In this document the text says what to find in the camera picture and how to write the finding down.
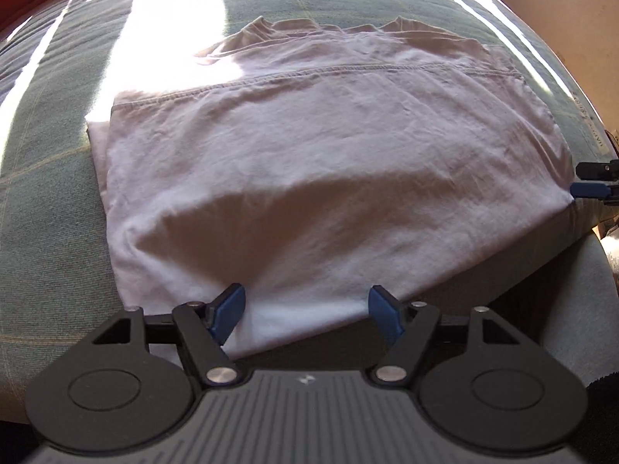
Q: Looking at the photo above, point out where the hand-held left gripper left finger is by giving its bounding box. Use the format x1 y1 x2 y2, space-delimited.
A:
89 283 247 387

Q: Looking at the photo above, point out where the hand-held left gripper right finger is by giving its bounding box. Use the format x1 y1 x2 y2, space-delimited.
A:
368 285 525 386

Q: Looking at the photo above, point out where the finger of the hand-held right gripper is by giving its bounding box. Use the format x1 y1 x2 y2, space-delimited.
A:
577 159 619 179
569 181 619 200

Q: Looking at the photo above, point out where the white printed long-sleeve shirt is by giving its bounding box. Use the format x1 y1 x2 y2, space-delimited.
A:
86 15 576 361

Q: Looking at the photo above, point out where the dark cloth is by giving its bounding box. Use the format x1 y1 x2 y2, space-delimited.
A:
583 371 619 464

